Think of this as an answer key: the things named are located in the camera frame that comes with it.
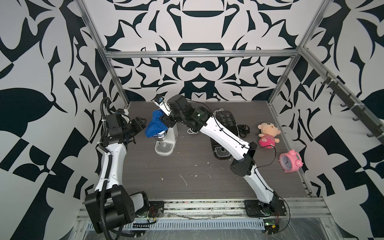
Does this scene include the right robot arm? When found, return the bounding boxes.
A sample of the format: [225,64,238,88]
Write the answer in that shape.
[154,95,279,212]

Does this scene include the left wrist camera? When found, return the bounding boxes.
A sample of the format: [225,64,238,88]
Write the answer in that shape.
[117,109,129,116]

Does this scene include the black coiled power cable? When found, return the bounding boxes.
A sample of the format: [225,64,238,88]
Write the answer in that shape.
[237,124,251,138]

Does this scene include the wall hook rail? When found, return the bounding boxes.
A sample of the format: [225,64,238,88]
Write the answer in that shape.
[320,71,384,139]

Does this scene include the pink alarm clock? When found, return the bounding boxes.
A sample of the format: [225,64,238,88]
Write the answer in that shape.
[279,150,304,173]

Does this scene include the blue cleaning cloth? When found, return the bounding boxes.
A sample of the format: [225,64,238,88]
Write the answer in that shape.
[145,110,168,138]

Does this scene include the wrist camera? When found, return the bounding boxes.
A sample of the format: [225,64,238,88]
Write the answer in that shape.
[117,109,129,116]
[154,95,172,116]

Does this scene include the white coffee machine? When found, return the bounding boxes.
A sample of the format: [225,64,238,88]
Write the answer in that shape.
[153,125,178,156]

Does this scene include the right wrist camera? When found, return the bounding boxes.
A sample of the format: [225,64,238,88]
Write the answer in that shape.
[154,95,172,116]

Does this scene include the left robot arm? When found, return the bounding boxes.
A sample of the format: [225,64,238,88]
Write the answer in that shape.
[85,97,150,240]

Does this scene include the pink plush pig toy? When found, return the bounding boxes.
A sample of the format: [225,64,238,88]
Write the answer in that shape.
[258,123,281,149]

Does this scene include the black coffee machine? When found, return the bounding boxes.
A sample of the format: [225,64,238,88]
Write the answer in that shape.
[210,108,240,160]

